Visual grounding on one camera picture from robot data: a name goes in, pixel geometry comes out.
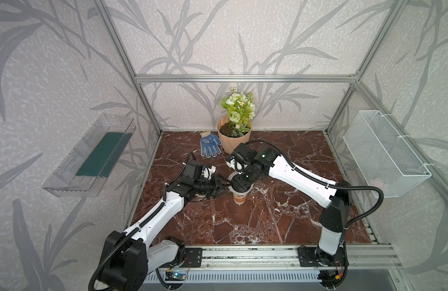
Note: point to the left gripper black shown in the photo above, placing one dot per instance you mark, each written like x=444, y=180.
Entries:
x=216, y=185

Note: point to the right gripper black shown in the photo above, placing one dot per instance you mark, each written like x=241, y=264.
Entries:
x=238, y=186

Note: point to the printed paper milk tea cup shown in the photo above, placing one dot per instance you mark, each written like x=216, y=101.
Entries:
x=240, y=198

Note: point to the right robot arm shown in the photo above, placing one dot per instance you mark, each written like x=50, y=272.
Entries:
x=274, y=158

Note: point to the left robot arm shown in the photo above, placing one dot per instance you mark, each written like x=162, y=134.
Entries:
x=129, y=256

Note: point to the blue dotted work glove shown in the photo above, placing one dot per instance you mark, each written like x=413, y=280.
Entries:
x=210, y=145

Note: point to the beige ribbed flower pot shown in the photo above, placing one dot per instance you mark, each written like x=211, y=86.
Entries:
x=229, y=144

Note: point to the green white artificial flowers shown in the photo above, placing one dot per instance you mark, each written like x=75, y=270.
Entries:
x=241, y=110

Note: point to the green circuit board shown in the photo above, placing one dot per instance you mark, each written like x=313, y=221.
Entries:
x=174, y=275

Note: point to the green mat in shelf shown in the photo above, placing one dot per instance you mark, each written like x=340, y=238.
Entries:
x=104, y=157

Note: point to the pink item in basket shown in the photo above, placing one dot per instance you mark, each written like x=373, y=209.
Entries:
x=379, y=183

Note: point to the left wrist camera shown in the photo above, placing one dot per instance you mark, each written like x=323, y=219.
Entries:
x=198, y=170

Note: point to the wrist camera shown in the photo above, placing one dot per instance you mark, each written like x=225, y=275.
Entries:
x=198, y=170
x=240, y=158

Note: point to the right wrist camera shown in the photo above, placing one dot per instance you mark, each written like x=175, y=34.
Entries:
x=240, y=158

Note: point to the clear acrylic wall shelf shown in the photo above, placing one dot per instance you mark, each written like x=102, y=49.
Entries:
x=64, y=182

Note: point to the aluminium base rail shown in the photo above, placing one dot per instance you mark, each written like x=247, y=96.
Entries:
x=285, y=257

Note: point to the white wire mesh basket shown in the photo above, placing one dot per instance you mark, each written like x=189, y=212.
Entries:
x=380, y=151

